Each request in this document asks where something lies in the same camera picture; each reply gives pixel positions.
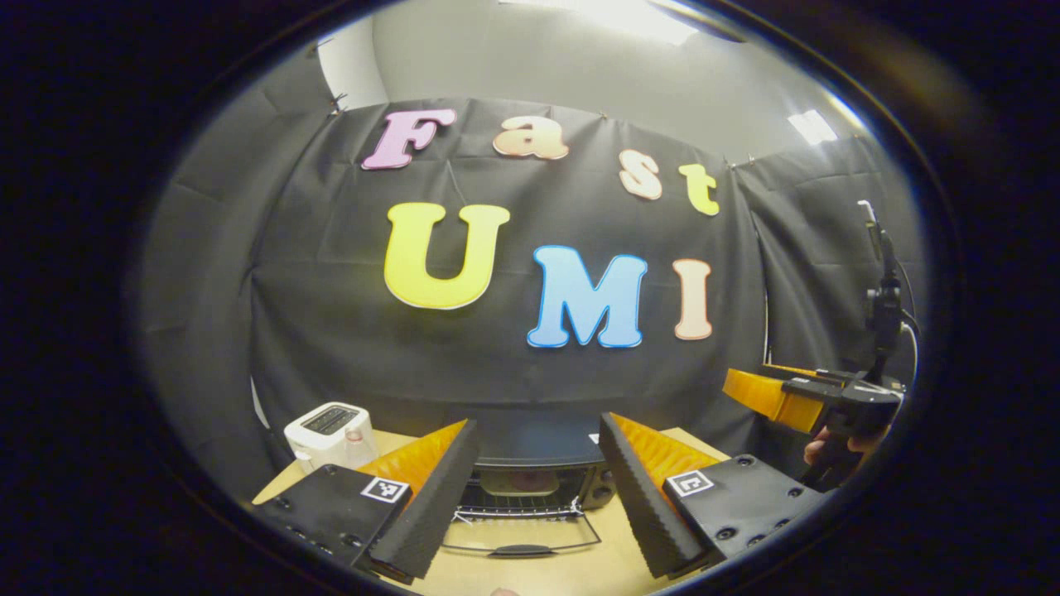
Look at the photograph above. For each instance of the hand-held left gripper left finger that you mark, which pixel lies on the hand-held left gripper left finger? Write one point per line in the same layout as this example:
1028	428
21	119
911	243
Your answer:
439	505

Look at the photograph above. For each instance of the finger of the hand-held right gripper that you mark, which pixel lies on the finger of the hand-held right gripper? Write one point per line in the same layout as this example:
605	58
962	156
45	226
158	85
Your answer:
770	397

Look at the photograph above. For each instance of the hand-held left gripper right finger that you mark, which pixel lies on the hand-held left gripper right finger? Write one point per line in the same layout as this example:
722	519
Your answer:
638	505

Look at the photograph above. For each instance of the black electric oven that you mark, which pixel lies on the black electric oven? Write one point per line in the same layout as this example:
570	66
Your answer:
538	443

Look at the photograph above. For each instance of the small clear bottle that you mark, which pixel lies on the small clear bottle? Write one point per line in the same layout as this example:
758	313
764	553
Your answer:
354	445

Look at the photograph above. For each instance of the white toaster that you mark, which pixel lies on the white toaster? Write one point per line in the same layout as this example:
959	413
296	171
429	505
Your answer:
327	430

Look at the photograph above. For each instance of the black backdrop cloth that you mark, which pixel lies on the black backdrop cloth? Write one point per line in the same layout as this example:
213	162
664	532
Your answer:
331	348

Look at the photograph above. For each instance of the small ceiling light panel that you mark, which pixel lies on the small ceiling light panel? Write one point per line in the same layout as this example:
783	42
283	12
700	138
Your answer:
811	127

